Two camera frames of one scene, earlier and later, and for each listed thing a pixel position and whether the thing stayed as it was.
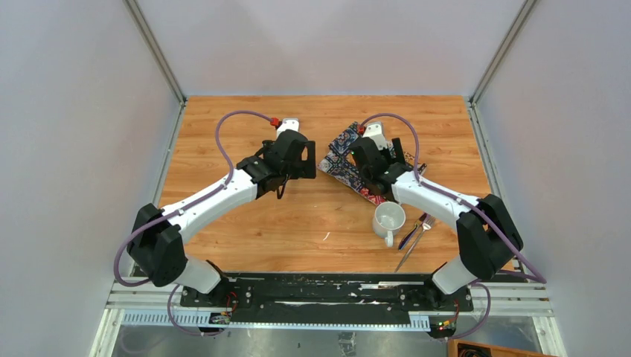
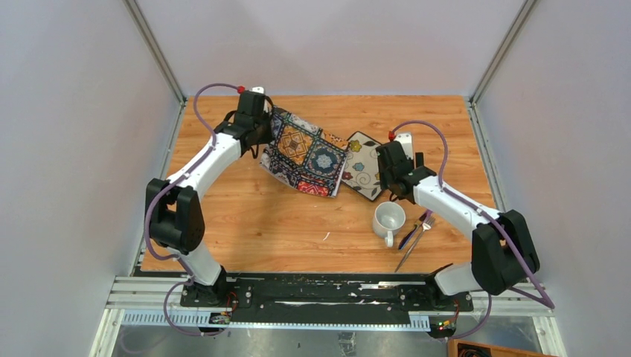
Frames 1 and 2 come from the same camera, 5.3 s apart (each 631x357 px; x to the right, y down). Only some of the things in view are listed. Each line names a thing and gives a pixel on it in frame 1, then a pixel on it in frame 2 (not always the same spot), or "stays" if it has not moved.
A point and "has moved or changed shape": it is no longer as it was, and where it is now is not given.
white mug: x=388 y=218 stays
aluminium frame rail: x=161 y=305 stays
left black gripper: x=305 y=168 → x=268 y=136
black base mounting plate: x=331 y=298 stays
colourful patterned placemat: x=338 y=161 has moved or changed shape
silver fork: x=427 y=222 stays
